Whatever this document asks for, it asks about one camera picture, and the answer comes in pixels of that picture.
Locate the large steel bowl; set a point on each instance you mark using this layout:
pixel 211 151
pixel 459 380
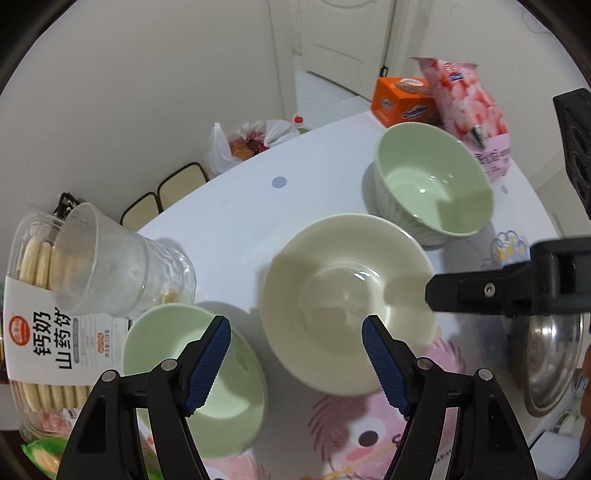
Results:
pixel 545 360

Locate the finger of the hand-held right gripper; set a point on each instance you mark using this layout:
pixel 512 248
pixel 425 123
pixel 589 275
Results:
pixel 485 290

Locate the small green ceramic bowl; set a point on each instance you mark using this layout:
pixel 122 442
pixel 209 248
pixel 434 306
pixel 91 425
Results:
pixel 429 184

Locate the black patterned object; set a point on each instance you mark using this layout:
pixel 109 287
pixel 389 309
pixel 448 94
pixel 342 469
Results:
pixel 67 205

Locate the white door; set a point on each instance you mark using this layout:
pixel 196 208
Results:
pixel 341 37

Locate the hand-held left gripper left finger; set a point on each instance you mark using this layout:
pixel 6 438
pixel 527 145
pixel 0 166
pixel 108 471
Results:
pixel 207 364

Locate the green potato chips bag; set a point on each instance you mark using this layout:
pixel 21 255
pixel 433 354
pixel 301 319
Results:
pixel 41 457

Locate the large green ceramic bowl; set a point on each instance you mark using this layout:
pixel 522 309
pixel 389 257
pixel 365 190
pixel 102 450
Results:
pixel 240 397

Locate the black framed cream stool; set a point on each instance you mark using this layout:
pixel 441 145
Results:
pixel 141 212
pixel 182 187

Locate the clear biscuit box white sleeve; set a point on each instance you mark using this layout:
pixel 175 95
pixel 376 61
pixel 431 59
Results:
pixel 46 350

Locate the pink snack bag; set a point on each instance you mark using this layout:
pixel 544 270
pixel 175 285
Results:
pixel 475 106

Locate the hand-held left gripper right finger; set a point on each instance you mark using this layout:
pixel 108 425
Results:
pixel 383 364

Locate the cream ceramic bowl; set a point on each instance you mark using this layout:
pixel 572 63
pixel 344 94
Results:
pixel 323 286

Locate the clear glass cup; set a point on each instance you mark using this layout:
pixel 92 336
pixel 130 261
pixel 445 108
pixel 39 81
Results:
pixel 120 267

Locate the orange carton box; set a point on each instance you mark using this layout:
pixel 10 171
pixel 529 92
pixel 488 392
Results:
pixel 397 99

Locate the white plastic bag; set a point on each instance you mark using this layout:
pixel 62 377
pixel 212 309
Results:
pixel 221 152

